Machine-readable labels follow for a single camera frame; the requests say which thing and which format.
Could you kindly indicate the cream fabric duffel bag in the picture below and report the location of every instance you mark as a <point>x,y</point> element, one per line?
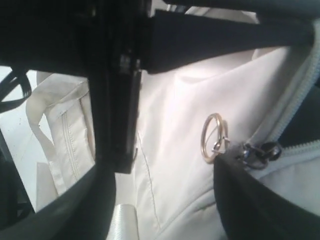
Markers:
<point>265,102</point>

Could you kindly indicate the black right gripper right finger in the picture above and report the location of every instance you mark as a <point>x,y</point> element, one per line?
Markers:
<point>250,211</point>

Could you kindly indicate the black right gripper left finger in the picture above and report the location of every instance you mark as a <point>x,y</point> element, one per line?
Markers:
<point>84,212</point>

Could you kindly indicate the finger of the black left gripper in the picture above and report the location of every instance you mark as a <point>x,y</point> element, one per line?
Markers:
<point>178,39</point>

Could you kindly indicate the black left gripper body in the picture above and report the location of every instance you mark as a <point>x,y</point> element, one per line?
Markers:
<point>99,40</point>

